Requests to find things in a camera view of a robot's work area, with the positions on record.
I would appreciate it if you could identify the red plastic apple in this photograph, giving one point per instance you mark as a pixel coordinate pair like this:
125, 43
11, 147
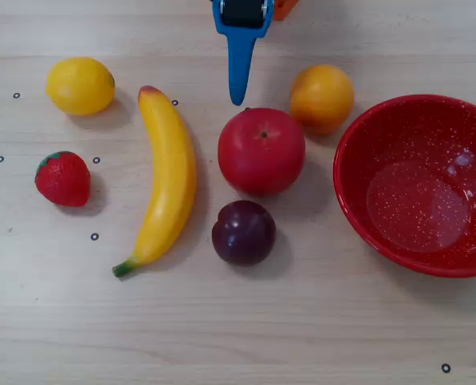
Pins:
261, 160

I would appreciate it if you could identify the red speckled bowl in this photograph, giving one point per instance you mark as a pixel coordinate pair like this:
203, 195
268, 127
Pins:
414, 200

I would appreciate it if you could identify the yellow plastic lemon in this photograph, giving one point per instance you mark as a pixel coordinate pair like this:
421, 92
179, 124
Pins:
79, 86

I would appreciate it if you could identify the yellow plastic banana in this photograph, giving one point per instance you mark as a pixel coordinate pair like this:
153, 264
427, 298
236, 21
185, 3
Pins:
169, 172

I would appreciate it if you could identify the dark purple plastic plum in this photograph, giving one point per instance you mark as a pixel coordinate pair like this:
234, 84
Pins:
243, 234

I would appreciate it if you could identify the orange plastic peach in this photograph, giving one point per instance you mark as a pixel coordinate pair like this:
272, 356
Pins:
322, 98

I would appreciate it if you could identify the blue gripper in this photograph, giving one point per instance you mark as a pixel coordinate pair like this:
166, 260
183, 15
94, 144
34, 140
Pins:
239, 14

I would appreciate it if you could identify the red plastic strawberry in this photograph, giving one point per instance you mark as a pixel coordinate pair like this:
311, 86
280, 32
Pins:
63, 180

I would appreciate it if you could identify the orange robot base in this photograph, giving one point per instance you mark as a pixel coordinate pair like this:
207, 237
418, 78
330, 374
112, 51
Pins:
286, 8

